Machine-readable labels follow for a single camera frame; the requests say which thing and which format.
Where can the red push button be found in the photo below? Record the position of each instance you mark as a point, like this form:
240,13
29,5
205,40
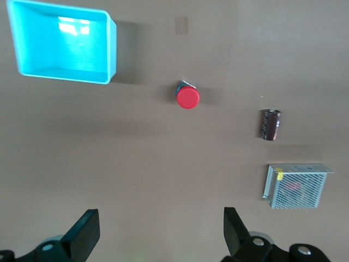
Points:
188,97

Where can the cyan plastic box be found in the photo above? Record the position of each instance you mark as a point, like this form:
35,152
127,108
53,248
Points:
68,46

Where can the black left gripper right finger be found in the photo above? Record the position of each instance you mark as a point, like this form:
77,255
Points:
235,234

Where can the brown tape patch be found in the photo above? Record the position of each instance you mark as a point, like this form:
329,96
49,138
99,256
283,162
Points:
181,26

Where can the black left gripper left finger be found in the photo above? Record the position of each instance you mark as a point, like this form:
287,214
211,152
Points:
83,234

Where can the dark brown cylindrical capacitor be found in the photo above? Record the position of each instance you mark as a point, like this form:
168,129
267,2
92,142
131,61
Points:
270,124

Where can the silver mesh power supply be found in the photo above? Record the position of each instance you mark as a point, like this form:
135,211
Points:
297,188

